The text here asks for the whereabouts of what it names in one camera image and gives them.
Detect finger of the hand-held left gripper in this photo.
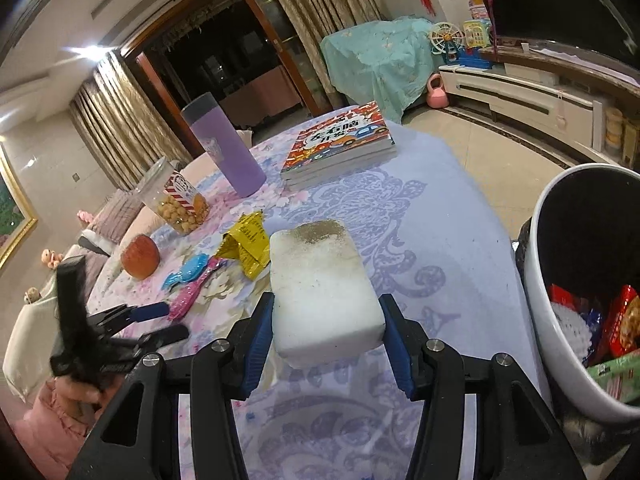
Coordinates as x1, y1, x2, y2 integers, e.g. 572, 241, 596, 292
107, 324, 191, 361
87, 301, 171, 333

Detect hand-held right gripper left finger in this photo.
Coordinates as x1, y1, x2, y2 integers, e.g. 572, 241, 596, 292
67, 291, 277, 480

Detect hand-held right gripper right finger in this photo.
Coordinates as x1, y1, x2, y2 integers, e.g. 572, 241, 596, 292
377, 292, 587, 480

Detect white foam block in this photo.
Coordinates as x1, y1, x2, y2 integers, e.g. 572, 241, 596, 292
269, 219, 387, 365

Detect white trash bin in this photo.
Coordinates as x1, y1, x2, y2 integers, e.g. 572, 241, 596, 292
523, 162, 640, 423

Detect small red white box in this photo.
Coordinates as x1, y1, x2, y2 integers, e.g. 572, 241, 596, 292
547, 284, 583, 311

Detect green packet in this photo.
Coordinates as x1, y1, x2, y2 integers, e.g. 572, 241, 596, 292
586, 355, 640, 406

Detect red cookie snack packet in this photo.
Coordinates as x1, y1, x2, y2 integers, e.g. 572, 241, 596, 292
597, 285, 640, 361

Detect person's left forearm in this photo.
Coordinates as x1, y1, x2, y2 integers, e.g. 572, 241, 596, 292
12, 375, 118, 480

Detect orange round fruit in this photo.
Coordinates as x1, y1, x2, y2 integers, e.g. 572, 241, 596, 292
120, 234, 162, 280

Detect beige sofa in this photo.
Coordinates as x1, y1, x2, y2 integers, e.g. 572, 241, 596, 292
2, 185, 166, 401

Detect blue plastic wrapper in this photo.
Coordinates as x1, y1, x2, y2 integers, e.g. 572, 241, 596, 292
162, 254, 210, 288

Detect pink grey pillow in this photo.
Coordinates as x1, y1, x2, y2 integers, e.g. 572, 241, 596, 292
92, 189, 143, 246

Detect yellow foil wrapper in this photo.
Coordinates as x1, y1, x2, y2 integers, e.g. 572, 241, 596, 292
220, 211, 272, 281

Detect clear popcorn snack jar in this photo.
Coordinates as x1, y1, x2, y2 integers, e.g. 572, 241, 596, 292
135, 156, 211, 236

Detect gold framed painting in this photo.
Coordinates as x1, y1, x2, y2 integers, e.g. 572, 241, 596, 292
0, 142, 38, 268

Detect purple water bottle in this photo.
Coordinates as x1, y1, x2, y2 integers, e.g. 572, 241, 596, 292
180, 92, 267, 199

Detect book with white page edges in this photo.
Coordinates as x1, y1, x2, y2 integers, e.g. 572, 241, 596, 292
282, 145, 398, 192

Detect gold patterned curtain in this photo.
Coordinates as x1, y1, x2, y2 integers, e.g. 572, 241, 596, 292
255, 0, 383, 111
69, 50, 193, 191

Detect colourful children's book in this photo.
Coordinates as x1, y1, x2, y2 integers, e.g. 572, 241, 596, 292
279, 101, 396, 176

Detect pink toy kettle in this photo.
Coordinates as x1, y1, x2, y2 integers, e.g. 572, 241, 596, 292
426, 73, 449, 109

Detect glass sliding door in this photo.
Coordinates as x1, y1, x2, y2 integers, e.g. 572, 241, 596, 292
122, 0, 331, 131

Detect white television cabinet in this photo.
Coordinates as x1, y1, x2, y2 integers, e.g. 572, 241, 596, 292
439, 42, 640, 166

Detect teal cover cloth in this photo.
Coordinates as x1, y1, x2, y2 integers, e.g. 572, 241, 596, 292
319, 16, 441, 122

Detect blue toy base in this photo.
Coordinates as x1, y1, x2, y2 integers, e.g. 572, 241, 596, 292
457, 47, 496, 68

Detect yellow tins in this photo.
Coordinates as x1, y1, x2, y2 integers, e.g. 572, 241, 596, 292
605, 107, 626, 153

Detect toy ferris wheel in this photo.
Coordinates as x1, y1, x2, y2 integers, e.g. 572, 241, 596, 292
429, 21, 463, 64

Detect colourful toy play board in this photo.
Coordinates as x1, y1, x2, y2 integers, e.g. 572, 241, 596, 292
461, 20, 493, 51

